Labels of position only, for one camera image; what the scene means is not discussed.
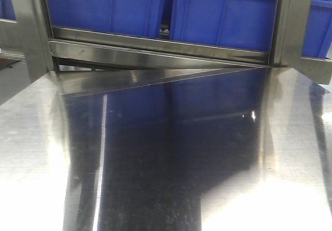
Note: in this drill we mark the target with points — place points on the stainless steel shelf rack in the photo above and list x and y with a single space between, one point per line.
32 38

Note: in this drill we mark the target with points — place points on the blue plastic bin left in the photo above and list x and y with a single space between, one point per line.
130 17

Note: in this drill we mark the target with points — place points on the blue plastic bin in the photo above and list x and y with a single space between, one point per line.
130 17
239 24

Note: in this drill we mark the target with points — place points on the blue plastic bin right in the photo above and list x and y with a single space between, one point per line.
239 24

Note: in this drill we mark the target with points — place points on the blue bin far right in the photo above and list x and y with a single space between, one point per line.
318 33

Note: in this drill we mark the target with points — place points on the blue bin far left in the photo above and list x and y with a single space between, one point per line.
7 11

